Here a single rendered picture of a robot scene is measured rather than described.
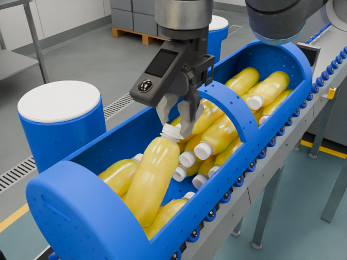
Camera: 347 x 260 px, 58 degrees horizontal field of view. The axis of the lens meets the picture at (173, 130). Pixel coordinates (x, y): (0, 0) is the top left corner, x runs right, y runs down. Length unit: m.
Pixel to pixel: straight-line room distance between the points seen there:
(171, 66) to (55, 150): 0.72
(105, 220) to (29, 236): 1.64
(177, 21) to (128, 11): 4.10
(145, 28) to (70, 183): 4.01
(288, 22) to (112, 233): 0.41
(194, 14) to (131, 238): 0.35
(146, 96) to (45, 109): 0.70
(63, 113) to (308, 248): 1.54
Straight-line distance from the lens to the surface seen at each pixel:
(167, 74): 0.49
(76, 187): 0.53
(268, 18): 0.51
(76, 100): 1.15
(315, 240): 2.11
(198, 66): 0.54
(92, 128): 1.13
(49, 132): 1.10
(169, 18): 0.49
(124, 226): 0.51
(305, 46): 1.56
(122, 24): 4.71
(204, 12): 0.49
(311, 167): 2.57
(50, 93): 1.23
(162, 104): 0.59
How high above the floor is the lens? 1.60
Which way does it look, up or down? 36 degrees down
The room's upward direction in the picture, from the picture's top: straight up
